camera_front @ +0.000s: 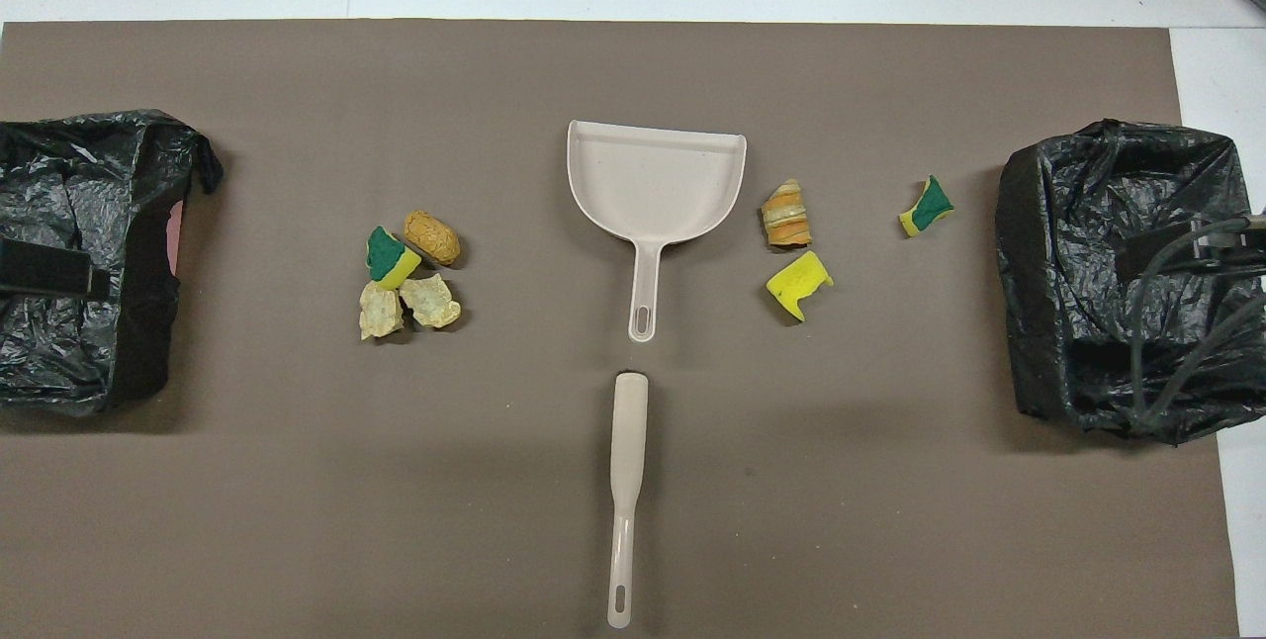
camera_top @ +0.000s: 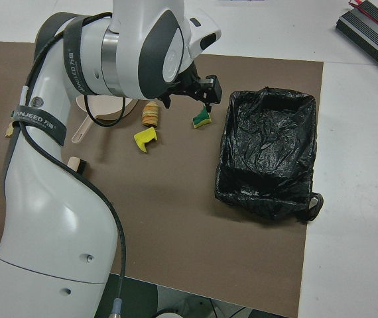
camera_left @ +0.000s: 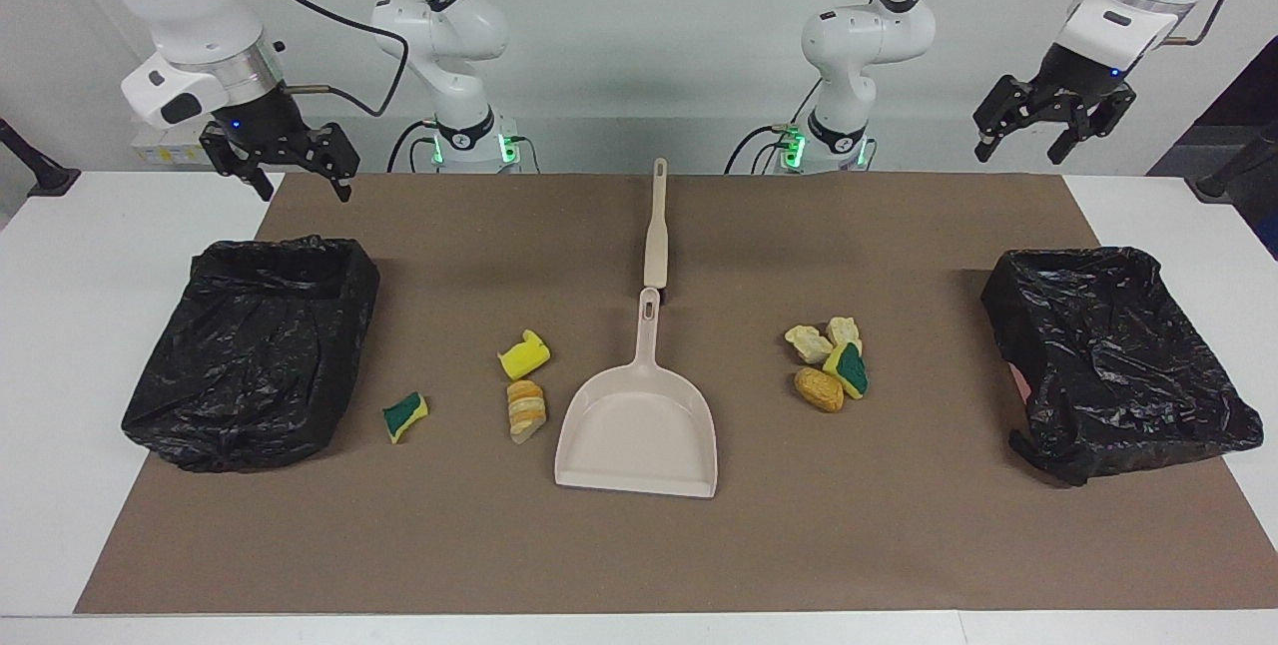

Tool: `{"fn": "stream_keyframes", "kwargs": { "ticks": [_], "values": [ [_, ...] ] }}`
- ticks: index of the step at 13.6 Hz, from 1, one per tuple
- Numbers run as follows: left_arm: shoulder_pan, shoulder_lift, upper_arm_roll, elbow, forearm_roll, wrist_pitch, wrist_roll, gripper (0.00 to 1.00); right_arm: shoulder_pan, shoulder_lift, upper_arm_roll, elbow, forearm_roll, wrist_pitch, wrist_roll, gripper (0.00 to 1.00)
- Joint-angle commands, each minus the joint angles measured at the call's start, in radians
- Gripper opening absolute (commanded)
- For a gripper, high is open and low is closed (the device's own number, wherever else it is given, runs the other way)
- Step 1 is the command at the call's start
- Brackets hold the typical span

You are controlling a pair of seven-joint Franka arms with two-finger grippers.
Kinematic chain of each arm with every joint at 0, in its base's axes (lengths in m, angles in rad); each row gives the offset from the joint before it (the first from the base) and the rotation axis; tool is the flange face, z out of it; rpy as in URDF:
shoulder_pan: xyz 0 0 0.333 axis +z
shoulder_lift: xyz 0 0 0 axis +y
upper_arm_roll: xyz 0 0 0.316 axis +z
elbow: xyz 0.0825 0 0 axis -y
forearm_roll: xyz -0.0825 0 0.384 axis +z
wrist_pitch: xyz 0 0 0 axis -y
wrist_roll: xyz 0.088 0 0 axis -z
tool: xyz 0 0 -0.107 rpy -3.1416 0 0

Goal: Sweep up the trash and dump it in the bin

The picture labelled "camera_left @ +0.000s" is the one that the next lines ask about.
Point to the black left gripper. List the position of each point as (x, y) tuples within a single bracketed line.
[(1068, 86)]

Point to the small green yellow sponge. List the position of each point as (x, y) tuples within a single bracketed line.
[(404, 415)]

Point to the small striped bread piece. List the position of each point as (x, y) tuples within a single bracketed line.
[(845, 330)]

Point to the white wall socket box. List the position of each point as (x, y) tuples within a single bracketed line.
[(165, 154)]

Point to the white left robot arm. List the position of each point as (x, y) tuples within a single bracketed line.
[(864, 36)]

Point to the black clamp stand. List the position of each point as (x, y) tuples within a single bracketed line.
[(1223, 181), (45, 176)]

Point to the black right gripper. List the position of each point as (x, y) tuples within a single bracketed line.
[(265, 131)]

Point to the curled yellow sponge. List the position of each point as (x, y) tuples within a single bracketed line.
[(521, 358)]

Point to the brown bread roll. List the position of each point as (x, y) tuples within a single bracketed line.
[(819, 390)]

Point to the thick green yellow sponge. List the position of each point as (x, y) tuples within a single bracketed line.
[(851, 367)]

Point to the black bag lined pink bin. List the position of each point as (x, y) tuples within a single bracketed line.
[(1118, 375)]

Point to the pale bread chunk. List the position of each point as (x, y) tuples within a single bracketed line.
[(807, 343)]

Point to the brown paper table mat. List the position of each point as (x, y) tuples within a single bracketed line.
[(639, 545)]

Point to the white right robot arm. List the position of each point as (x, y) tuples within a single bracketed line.
[(180, 6)]

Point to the beige hand brush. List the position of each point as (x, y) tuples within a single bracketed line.
[(656, 246)]

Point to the beige plastic dustpan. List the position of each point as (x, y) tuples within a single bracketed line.
[(639, 435)]

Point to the large striped croissant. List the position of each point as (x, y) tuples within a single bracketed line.
[(525, 410)]

